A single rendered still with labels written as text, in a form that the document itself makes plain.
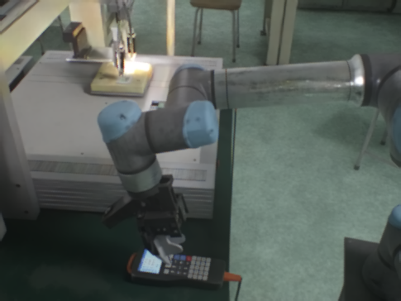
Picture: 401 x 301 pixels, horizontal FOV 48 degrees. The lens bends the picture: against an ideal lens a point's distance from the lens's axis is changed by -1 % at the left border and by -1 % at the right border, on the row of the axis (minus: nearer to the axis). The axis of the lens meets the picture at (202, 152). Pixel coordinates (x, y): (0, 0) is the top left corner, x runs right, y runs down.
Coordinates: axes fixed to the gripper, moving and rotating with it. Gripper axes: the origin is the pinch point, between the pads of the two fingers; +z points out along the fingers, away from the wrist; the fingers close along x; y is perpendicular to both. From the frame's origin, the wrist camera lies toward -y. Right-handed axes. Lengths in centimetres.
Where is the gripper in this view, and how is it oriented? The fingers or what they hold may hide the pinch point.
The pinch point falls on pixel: (166, 258)
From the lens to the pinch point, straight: 97.6
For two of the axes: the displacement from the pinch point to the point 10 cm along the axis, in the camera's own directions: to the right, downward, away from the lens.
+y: 9.6, -1.0, -2.6
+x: 1.6, -5.8, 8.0
